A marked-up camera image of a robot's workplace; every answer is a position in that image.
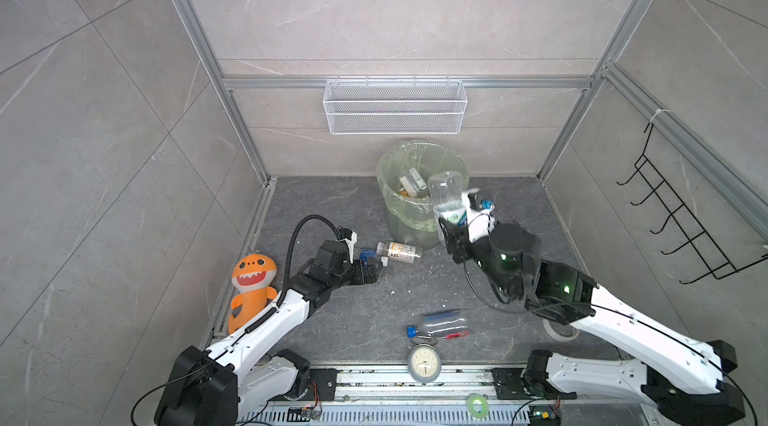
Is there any orange shark plush toy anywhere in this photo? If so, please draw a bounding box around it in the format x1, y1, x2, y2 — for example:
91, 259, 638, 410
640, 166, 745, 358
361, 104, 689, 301
228, 253, 278, 334

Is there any black wire hook rack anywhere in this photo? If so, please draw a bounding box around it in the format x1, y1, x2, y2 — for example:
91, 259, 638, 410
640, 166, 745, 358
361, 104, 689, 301
616, 122, 767, 285

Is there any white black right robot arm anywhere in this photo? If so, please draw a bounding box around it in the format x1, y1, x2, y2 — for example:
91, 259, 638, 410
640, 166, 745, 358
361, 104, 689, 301
433, 188, 758, 425

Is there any green lined trash bin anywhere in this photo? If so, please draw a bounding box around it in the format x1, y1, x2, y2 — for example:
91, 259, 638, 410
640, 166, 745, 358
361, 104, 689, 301
375, 139, 470, 249

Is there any blue cap red bottle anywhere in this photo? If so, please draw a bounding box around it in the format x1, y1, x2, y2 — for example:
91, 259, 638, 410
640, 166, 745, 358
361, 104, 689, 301
406, 310, 470, 340

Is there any round analog clock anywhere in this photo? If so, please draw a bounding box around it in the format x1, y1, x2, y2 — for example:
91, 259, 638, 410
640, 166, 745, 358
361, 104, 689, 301
407, 344, 442, 384

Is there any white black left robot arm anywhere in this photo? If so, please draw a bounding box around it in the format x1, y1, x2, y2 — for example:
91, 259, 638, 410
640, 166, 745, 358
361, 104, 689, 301
153, 226, 385, 425

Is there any green blue label bottle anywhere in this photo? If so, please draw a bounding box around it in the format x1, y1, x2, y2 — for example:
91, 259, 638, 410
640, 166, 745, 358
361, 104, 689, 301
428, 170, 467, 226

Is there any beige masking tape roll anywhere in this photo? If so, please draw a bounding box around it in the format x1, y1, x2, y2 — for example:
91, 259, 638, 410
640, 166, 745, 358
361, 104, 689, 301
542, 319, 580, 343

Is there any green tape roll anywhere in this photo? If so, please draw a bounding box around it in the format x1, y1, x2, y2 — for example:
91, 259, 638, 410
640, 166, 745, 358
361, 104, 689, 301
465, 393, 489, 420

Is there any orange label white cap bottle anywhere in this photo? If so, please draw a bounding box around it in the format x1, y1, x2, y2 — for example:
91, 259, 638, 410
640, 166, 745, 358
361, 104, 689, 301
376, 241, 422, 264

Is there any white wire mesh basket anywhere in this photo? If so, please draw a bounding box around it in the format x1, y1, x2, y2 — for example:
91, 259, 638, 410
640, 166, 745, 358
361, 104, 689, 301
322, 80, 468, 135

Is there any crushed blue label bottle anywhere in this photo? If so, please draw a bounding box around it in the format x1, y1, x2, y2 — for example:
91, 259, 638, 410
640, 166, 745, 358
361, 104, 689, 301
357, 248, 378, 263

